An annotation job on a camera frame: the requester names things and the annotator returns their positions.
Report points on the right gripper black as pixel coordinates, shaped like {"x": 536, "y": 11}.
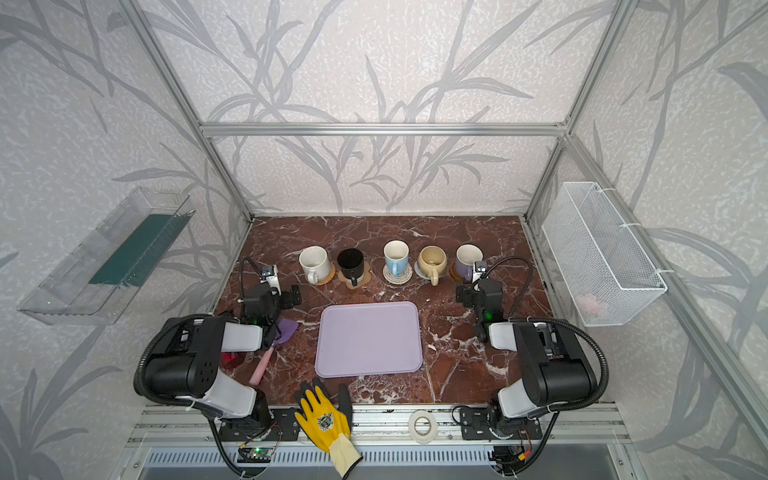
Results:
{"x": 466, "y": 297}

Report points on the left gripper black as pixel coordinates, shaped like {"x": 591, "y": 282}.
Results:
{"x": 287, "y": 299}

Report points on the brown wooden round coaster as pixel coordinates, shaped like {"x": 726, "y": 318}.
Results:
{"x": 455, "y": 275}

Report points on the white mug lavender handle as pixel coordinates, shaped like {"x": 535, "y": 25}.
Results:
{"x": 466, "y": 257}

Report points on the beige ceramic mug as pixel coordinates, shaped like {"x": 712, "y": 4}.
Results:
{"x": 434, "y": 259}

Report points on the white speckled mug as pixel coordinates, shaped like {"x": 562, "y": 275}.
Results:
{"x": 314, "y": 257}

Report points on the round woven rattan coaster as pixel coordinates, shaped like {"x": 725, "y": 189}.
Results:
{"x": 331, "y": 272}

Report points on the grey blue round coaster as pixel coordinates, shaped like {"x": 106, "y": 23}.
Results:
{"x": 420, "y": 272}

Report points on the multicolour woven round coaster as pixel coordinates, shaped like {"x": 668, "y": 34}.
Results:
{"x": 400, "y": 279}

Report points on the black mug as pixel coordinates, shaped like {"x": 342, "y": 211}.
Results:
{"x": 351, "y": 262}

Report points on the white mug blue handle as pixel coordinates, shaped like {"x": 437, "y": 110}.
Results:
{"x": 396, "y": 254}

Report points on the cork paw shaped coaster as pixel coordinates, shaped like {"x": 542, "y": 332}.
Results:
{"x": 362, "y": 281}

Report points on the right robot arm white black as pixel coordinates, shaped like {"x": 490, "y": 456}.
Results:
{"x": 562, "y": 367}

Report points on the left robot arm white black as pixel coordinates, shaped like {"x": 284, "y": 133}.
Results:
{"x": 181, "y": 366}

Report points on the purple object on table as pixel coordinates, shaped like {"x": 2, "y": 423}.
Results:
{"x": 285, "y": 330}

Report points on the lavender plastic tray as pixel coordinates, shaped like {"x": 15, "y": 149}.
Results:
{"x": 369, "y": 339}

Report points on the yellow work glove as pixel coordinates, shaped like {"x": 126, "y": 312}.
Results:
{"x": 326, "y": 426}

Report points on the white tape roll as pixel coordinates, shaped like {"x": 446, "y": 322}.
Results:
{"x": 422, "y": 427}

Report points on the green circuit board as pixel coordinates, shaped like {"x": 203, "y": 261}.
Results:
{"x": 255, "y": 454}

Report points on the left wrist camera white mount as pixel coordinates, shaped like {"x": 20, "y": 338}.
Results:
{"x": 269, "y": 275}

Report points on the pink handle tool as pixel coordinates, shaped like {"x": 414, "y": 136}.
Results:
{"x": 261, "y": 367}

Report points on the white wire mesh basket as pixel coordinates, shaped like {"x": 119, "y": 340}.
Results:
{"x": 608, "y": 274}

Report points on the clear plastic wall shelf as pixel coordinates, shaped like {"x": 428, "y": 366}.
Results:
{"x": 96, "y": 282}

